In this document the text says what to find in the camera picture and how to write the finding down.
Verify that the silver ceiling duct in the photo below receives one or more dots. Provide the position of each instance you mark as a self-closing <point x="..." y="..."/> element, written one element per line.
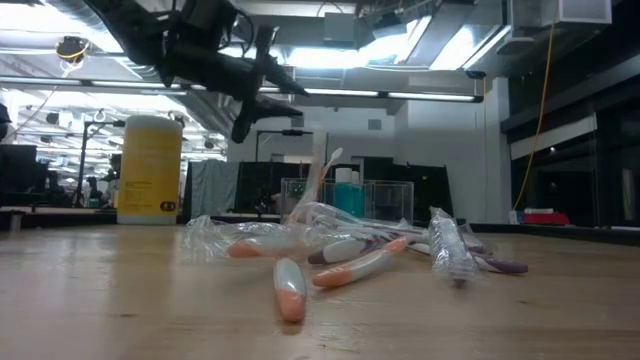
<point x="450" y="45"/>

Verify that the teal mouthwash bottle white cap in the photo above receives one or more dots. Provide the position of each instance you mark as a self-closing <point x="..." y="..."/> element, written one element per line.
<point x="345" y="200"/>
<point x="356" y="176"/>

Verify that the black ceiling device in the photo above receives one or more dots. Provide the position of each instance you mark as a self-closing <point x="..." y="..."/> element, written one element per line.
<point x="70" y="49"/>

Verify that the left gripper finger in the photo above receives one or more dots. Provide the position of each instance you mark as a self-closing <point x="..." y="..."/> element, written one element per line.
<point x="280" y="75"/>
<point x="270" y="110"/>

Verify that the black light stand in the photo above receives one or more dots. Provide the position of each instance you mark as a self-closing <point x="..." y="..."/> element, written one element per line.
<point x="83" y="160"/>

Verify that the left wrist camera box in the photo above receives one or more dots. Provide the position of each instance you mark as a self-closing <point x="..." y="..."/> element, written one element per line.
<point x="210" y="15"/>

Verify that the white ventilation unit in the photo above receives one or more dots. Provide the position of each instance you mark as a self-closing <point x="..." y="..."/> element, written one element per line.
<point x="585" y="11"/>

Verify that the grey wall vent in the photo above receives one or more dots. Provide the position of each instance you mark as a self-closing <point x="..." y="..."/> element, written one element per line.
<point x="374" y="125"/>

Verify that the grey ceiling box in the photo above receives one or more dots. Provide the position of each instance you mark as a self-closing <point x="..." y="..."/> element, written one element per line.
<point x="340" y="27"/>

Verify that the clear plastic organizer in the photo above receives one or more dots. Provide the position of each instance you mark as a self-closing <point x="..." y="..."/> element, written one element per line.
<point x="390" y="200"/>

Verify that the black monitor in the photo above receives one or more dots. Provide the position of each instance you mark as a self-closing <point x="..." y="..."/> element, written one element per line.
<point x="17" y="175"/>

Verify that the black screen panel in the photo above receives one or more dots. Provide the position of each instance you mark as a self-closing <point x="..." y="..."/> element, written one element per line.
<point x="430" y="190"/>

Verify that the pile of wrapped toothbrushes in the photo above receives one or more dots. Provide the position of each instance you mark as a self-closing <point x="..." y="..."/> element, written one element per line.
<point x="65" y="217"/>

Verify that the red box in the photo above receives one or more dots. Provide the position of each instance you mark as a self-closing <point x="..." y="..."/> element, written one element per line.
<point x="545" y="219"/>

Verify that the person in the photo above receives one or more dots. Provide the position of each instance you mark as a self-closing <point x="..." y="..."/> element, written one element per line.
<point x="93" y="190"/>
<point x="114" y="172"/>

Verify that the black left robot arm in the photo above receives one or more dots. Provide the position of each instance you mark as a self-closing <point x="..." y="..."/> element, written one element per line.
<point x="130" y="30"/>

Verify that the black partition panel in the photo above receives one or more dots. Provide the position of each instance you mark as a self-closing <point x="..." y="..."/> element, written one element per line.
<point x="260" y="185"/>

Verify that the long ceiling light strip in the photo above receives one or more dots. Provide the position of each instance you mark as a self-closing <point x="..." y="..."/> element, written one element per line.
<point x="430" y="96"/>

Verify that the yellow canister white lid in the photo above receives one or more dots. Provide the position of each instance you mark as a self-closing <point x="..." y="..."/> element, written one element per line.
<point x="150" y="170"/>

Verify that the grey cloth cover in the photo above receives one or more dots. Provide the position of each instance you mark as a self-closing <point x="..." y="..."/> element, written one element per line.
<point x="215" y="187"/>

